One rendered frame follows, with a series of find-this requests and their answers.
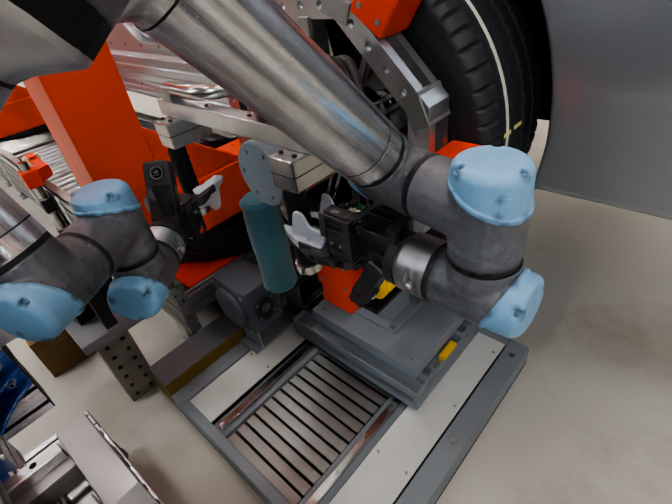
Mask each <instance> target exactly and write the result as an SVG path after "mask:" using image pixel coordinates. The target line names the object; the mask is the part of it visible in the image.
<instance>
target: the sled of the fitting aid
mask: <svg viewBox="0 0 672 504"><path fill-rule="evenodd" d="M324 299H325V297H324V292H323V291H322V294H321V295H320V296H319V297H317V298H316V299H315V300H314V301H312V302H311V303H310V304H309V305H308V306H306V307H305V308H304V309H303V310H302V311H300V312H299V313H298V314H297V315H296V316H294V317H293V321H294V324H295V328H296V332H297V333H298V334H299V335H301V336H303V337H304V338H306V339H307V340H309V341H310V342H312V343H313V344H315V345H316V346H318V347H319V348H321V349H322V350H324V351H326V352H327V353H329V354H330V355H332V356H333V357H335V358H336V359H338V360H339V361H341V362H342V363H344V364H345V365H347V366H349V367H350V368H352V369H353V370H355V371H356V372H358V373H359V374H361V375H362V376H364V377H365V378H367V379H369V380H370V381H372V382H373V383H375V384H376V385H378V386H379V387H381V388H382V389H384V390H385V391H387V392H388V393H390V394H392V395H393V396H395V397H396V398H398V399H399V400H401V401H402V402H404V403H405V404H407V405H408V406H410V407H411V408H413V409H415V410H416V411H417V410H418V409H419V408H420V406H421V405H422V404H423V402H424V401H425V400H426V399H427V397H428V396H429V395H430V394H431V392H432V391H433V390H434V388H435V387H436V386H437V385H438V383H439V382H440V381H441V379H442V378H443V377H444V376H445V374H446V373H447V372H448V371H449V369H450V368H451V367H452V365H453V364H454V363H455V362H456V360H457V359H458V358H459V357H460V355H461V354H462V353H463V351H464V350H465V349H466V348H467V346H468V345H469V344H470V342H471V341H472V340H473V339H474V337H475V336H476V335H477V334H478V329H479V328H478V327H477V325H475V324H473V323H471V322H469V321H467V320H464V321H463V323H462V324H461V325H460V326H459V327H458V329H457V330H456V331H455V332H454V333H453V335H452V336H451V337H450V338H449V339H448V341H447V342H446V343H445V344H444V345H443V347H442V348H441V349H440V350H439V351H438V353H437V354H436V355H435V356H434V357H433V359H432V360H431V361H430V362H429V363H428V365H427V366H426V367H425V368H424V369H423V371H422V372H421V373H420V374H419V375H418V377H417V378H416V379H413V378H411V377H409V376H408V375H406V374H404V373H403V372H401V371H400V370H398V369H396V368H395V367H393V366H391V365H390V364H388V363H386V362H385V361H383V360H381V359H380V358H378V357H376V356H375V355H373V354H371V353H370V352H368V351H366V350H365V349H363V348H361V347H360V346H358V345H356V344H355V343H353V342H351V341H350V340H348V339H346V338H345V337H343V336H341V335H340V334H338V333H336V332H335V331H333V330H331V329H330V328H328V327H326V326H325V325H323V324H321V323H320V322H318V321H316V320H315V319H314V317H313V313H312V309H314V308H315V307H316V306H317V305H318V304H320V303H321V302H322V301H323V300H324Z"/></svg>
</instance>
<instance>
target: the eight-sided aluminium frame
mask: <svg viewBox="0 0 672 504"><path fill-rule="evenodd" d="M274 1H275V2H276V3H277V4H278V5H279V6H280V7H281V8H282V9H283V10H284V11H285V12H286V13H287V14H288V15H289V16H290V17H291V18H292V19H297V17H309V18H310V19H334V20H335V21H336V22H337V24H338V25H339V26H340V28H341V29H342V30H343V31H344V33H345V34H346V35H347V37H348V38H349V39H350V41H351V42H352V43H353V45H354V46H355V47H356V48H357V50H358V51H359V52H360V54H361V55H362V56H363V58H364V59H365V60H366V62H367V63H368V64H369V65H370V67H371V68H372V69H373V71H374V72H375V73H376V75H377V76H378V77H379V78H380V80H381V81H382V82H383V84H384V85H385V86H386V88H387V89H388V90H389V92H390V93H391V94H392V95H393V97H394V98H395V99H396V101H397V102H398V103H399V105H400V106H401V107H402V109H403V110H404V111H405V112H406V115H407V118H408V140H409V141H410V142H411V143H412V144H414V145H415V146H417V147H419V148H422V149H425V150H428V151H431V152H434V153H435V152H437V151H438V150H440V149H441V148H442V147H444V146H445V145H447V144H448V121H449V114H451V112H450V109H449V94H448V93H447V92H446V91H445V89H444V88H443V87H442V84H441V81H440V80H437V79H436V77H435V76H434V75H433V74H432V72H431V71H430V70H429V68H428V67H427V66H426V64H425V63H424V62H423V60H422V59H421V58H420V57H419V55H418V54H417V53H416V51H415V50H414V49H413V47H412V46H411V45H410V43H409V42H408V41H407V40H406V38H405V37H404V36H403V34H402V33H401V32H397V33H395V34H392V35H389V36H387V37H384V38H382V39H379V38H377V37H376V36H375V35H374V34H373V33H372V32H371V31H370V30H369V29H368V28H367V27H366V26H365V25H364V23H363V22H362V21H360V20H359V19H358V18H357V17H356V16H355V15H354V14H353V13H352V12H351V11H350V8H351V4H352V1H353V0H274ZM421 82H422V83H421ZM228 100H229V103H230V107H231V108H235V109H239V110H244V111H249V112H252V111H251V110H250V109H248V107H247V106H246V105H244V104H243V103H241V102H240V101H239V100H237V99H236V98H235V97H233V96H229V97H228ZM429 229H431V228H430V227H428V226H426V225H424V224H422V223H420V222H418V221H415V220H413V231H414V232H417V233H419V232H423V233H425V232H427V231H428V230H429Z"/></svg>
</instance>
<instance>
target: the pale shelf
mask: <svg viewBox="0 0 672 504"><path fill-rule="evenodd" d="M109 309H110V310H111V312H112V313H113V315H114V317H115V318H116V320H117V321H118V322H119V323H120V325H118V326H117V327H115V328H113V329H112V330H110V331H109V332H108V331H107V330H106V329H105V328H104V327H103V324H102V323H101V321H100V320H99V318H98V317H97V315H96V316H95V317H93V318H92V319H91V320H89V321H88V322H86V323H85V324H84V325H82V326H81V325H80V324H78V323H77V322H75V321H72V322H71V323H70V324H69V325H68V326H67V327H66V328H65V330H66V331H67V332H68V333H69V334H70V336H71V337H72V338H73V339H74V341H75V342H76V343H77V344H78V346H79V347H80V348H81V349H82V351H83V352H84V353H85V354H86V356H89V355H90V354H92V353H93V352H95V351H96V350H98V349H100V348H101V347H103V346H104V345H106V344H107V343H109V342H110V341H112V340H113V339H115V338H116V337H118V336H119V335H121V334H122V333H124V332H126V331H127V330H129V329H130V328H132V327H133V326H135V325H136V324H138V323H139V322H141V321H142V319H141V320H132V319H128V318H125V317H122V316H120V315H118V314H117V313H115V312H114V311H113V310H112V309H111V308H110V306H109Z"/></svg>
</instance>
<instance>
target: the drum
mask: <svg viewBox="0 0 672 504"><path fill-rule="evenodd" d="M282 149H284V148H283V147H280V146H276V145H273V144H269V143H265V142H262V141H258V140H254V139H250V140H248V141H246V142H244V143H243V144H242V145H241V146H240V148H239V153H238V162H239V167H240V170H241V173H242V176H243V178H244V180H245V182H246V184H247V185H248V187H249V188H250V190H251V191H252V192H253V193H254V194H255V195H256V196H257V197H258V198H259V199H260V200H261V201H263V202H264V203H266V204H269V205H273V206H276V205H279V204H281V203H282V202H284V200H283V196H282V191H283V189H281V188H278V187H276V186H275V183H274V179H273V175H272V173H271V172H270V171H271V166H270V162H269V156H270V155H272V154H274V153H276V152H278V151H279V150H282ZM336 173H337V172H336V171H335V172H333V173H332V174H330V175H328V176H327V177H325V178H323V179H322V180H320V181H318V182H317V183H315V184H313V185H312V186H310V187H309V188H307V189H306V192H307V191H308V190H310V189H312V188H313V187H314V186H316V185H318V184H319V183H321V182H323V181H325V180H326V179H328V178H329V177H331V176H332V175H334V174H336Z"/></svg>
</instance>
